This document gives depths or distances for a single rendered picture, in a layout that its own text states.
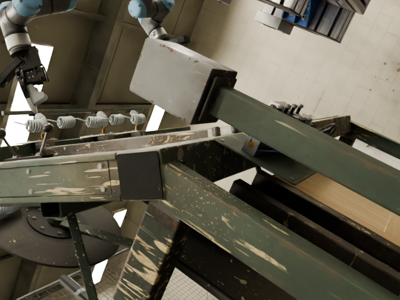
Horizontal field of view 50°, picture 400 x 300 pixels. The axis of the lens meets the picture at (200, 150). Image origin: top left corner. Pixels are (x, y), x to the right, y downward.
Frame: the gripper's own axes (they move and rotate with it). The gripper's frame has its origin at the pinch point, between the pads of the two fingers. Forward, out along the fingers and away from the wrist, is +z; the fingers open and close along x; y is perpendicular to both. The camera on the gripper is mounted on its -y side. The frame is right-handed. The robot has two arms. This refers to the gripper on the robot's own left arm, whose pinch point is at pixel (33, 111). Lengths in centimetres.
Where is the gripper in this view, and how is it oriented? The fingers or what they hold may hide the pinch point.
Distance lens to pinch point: 147.4
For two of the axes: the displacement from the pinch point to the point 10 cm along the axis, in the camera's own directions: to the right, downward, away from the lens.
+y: 9.5, -3.1, 1.1
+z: 3.1, 9.5, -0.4
